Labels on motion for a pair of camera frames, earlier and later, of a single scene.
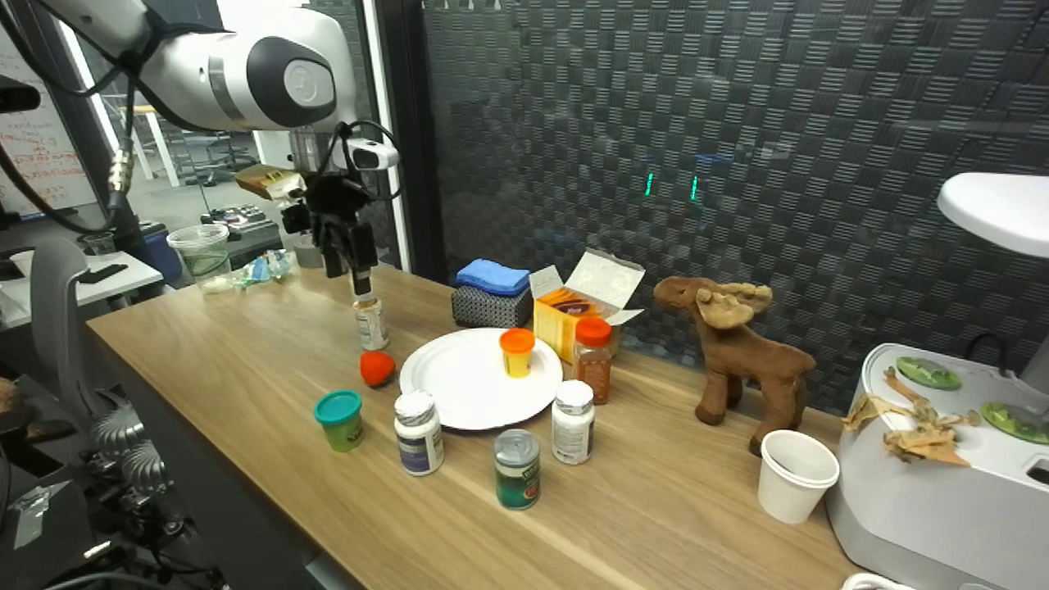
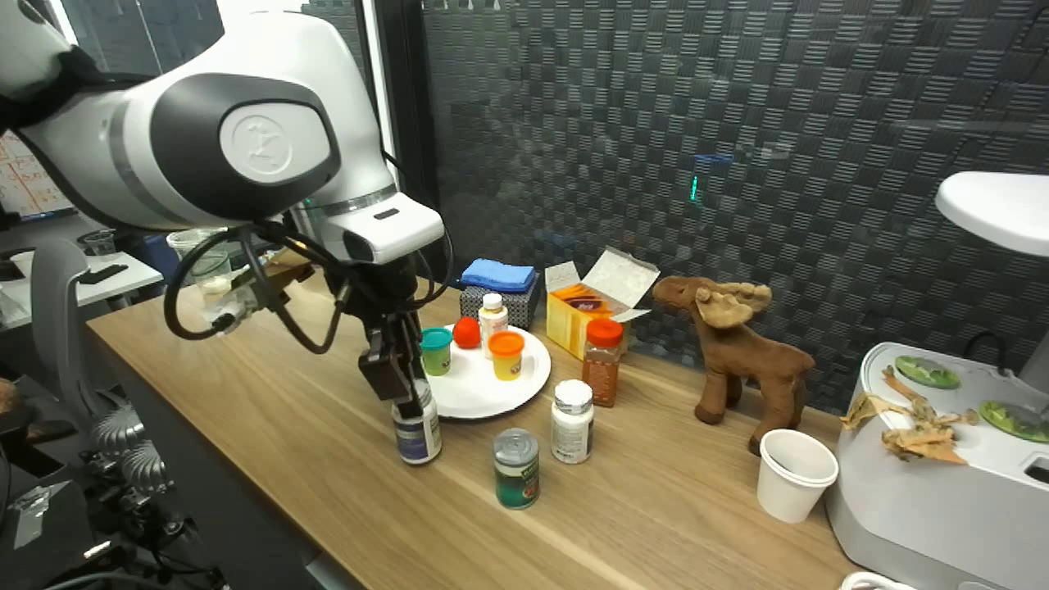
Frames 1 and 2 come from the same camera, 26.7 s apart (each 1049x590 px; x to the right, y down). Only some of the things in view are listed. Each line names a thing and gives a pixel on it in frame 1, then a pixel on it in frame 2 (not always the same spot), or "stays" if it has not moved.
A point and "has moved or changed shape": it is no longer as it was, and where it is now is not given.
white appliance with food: [942, 470] stays
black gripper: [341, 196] -> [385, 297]
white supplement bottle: [571, 420] stays
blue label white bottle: [420, 444] stays
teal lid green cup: [340, 412] -> [435, 349]
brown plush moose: [775, 371] stays
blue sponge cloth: [494, 278] stays
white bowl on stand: [1008, 212] stays
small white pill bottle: [373, 323] has moved or changed shape
